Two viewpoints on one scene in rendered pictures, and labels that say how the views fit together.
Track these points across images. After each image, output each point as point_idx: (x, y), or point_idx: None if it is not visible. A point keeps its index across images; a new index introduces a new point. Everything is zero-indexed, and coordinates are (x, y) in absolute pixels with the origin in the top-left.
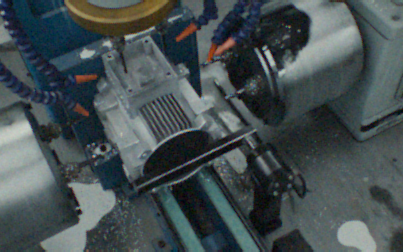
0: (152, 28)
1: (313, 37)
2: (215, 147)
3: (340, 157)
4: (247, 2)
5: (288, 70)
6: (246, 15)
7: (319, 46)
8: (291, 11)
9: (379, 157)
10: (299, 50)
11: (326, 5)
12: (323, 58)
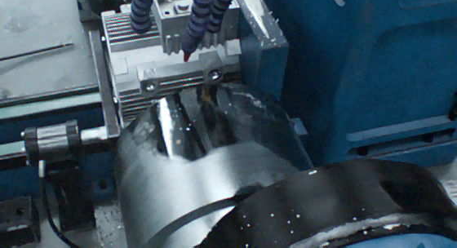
0: (250, 9)
1: (165, 164)
2: (103, 94)
3: None
4: (188, 28)
5: (132, 135)
6: (232, 88)
7: (153, 176)
8: (217, 136)
9: None
10: (151, 144)
11: (217, 189)
12: (139, 188)
